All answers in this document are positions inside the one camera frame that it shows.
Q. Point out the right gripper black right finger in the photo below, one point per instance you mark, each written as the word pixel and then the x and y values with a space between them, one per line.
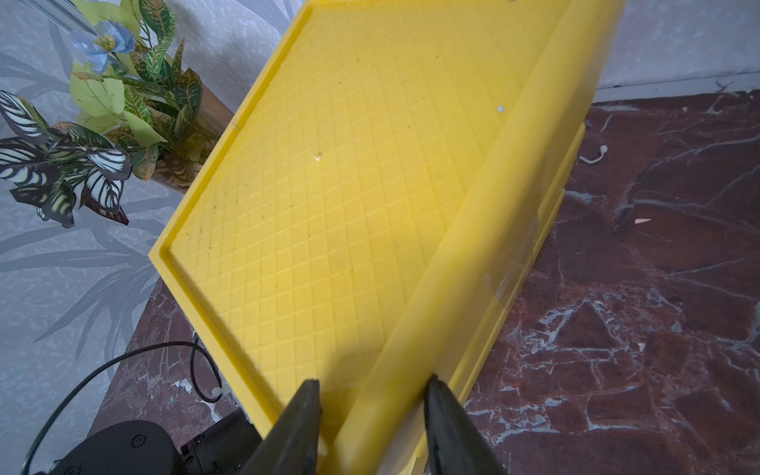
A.
pixel 455 444

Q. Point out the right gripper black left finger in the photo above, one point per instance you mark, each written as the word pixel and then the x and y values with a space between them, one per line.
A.
pixel 292 445

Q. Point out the yellow drawer cabinet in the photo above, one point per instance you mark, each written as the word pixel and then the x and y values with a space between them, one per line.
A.
pixel 376 203

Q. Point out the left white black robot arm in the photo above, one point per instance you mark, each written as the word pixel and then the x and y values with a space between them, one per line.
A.
pixel 142 447

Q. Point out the artificial plant in vase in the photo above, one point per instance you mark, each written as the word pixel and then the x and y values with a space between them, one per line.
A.
pixel 144 114

